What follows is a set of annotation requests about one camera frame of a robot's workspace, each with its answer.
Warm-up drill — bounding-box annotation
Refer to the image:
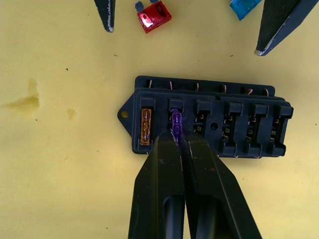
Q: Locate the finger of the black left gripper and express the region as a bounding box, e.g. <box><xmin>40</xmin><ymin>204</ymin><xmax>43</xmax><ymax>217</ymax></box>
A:
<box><xmin>254</xmin><ymin>0</ymin><xmax>319</xmax><ymax>57</ymax></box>
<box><xmin>94</xmin><ymin>0</ymin><xmax>116</xmax><ymax>33</ymax></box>

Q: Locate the brown blade fuse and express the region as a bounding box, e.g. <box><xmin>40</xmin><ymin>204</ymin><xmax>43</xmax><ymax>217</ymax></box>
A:
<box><xmin>141</xmin><ymin>108</ymin><xmax>153</xmax><ymax>146</ymax></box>

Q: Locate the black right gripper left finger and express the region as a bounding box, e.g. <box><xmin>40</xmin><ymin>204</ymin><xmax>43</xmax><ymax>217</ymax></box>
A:
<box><xmin>127</xmin><ymin>129</ymin><xmax>187</xmax><ymax>239</ymax></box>

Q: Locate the black fuse box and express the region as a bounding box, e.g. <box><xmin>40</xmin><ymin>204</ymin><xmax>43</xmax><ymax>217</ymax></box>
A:
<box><xmin>117</xmin><ymin>75</ymin><xmax>294</xmax><ymax>160</ymax></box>

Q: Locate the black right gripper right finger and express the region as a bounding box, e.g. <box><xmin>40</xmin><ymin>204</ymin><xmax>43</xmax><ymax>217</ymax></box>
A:
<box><xmin>181</xmin><ymin>131</ymin><xmax>264</xmax><ymax>239</ymax></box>

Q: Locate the red blade fuse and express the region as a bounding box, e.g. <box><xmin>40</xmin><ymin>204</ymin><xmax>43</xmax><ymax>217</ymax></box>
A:
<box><xmin>134</xmin><ymin>0</ymin><xmax>172</xmax><ymax>34</ymax></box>

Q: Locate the purple blade fuse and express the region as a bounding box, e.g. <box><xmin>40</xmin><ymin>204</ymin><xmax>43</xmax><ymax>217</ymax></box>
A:
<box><xmin>170</xmin><ymin>108</ymin><xmax>184</xmax><ymax>148</ymax></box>

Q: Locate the blue blade fuse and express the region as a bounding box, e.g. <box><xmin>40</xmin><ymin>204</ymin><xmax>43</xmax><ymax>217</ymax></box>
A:
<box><xmin>228</xmin><ymin>0</ymin><xmax>262</xmax><ymax>21</ymax></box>

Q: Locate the yellow mat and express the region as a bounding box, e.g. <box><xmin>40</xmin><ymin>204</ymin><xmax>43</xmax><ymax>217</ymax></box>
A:
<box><xmin>0</xmin><ymin>0</ymin><xmax>319</xmax><ymax>239</ymax></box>

